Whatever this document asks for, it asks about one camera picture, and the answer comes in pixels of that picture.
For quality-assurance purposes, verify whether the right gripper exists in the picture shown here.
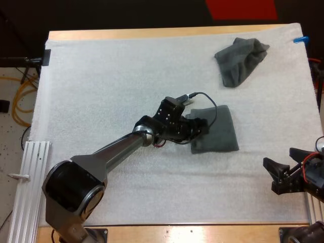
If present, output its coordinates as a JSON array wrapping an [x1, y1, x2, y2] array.
[[263, 148, 324, 196]]

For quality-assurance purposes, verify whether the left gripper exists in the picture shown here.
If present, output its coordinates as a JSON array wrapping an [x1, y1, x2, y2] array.
[[161, 116, 210, 145]]

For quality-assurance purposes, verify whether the grey-green towel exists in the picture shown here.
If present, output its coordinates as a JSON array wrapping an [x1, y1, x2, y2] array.
[[214, 37, 270, 89], [185, 105, 240, 155]]

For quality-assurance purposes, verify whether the crumpled grey-green towel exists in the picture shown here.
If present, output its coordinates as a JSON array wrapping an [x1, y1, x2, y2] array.
[[214, 37, 270, 89]]

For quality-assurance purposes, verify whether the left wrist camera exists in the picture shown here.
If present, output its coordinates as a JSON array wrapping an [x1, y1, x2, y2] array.
[[176, 93, 196, 106]]

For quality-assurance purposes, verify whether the black camera cable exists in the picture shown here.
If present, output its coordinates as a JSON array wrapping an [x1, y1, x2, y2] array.
[[188, 92, 218, 128]]

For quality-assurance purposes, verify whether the ribbed aluminium rail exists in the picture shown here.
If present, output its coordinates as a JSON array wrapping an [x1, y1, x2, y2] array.
[[304, 191, 324, 226], [7, 141, 53, 243]]

